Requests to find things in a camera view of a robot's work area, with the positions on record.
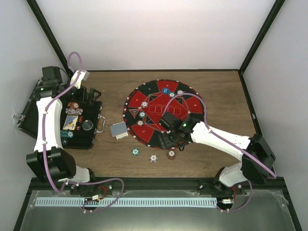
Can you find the white blue chip stack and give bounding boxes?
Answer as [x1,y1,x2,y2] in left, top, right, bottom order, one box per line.
[149,154,158,163]

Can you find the brown red poker chip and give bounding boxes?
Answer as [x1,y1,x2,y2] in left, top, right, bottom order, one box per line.
[137,120,143,126]

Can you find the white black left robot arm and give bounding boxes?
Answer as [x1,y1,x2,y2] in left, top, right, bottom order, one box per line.
[26,66,102,194]

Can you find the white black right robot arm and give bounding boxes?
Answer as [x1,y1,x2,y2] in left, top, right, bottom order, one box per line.
[159,112,277,194]

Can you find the mixed chips in case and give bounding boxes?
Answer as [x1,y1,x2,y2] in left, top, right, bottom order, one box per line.
[65,102,83,116]

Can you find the blue small blind button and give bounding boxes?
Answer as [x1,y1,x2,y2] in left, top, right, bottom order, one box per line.
[161,88,170,94]

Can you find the round red black poker mat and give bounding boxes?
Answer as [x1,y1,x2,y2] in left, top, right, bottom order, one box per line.
[123,79,204,149]

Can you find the card deck in case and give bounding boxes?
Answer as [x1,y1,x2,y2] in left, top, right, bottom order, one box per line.
[63,115,79,131]

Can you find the black poker set case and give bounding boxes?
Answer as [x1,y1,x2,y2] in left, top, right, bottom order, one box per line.
[15,80,102,152]

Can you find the teal chip in case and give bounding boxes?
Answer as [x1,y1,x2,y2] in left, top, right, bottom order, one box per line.
[61,130,74,138]

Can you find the black dealer button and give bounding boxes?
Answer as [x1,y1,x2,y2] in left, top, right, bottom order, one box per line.
[82,120,94,131]

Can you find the playing card deck box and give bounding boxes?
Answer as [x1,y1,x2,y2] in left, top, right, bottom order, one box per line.
[110,121,128,140]

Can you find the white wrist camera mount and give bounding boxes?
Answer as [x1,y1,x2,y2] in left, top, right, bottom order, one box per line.
[70,70,90,89]

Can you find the light blue slotted rail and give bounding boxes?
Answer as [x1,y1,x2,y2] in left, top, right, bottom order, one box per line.
[35,197,217,208]

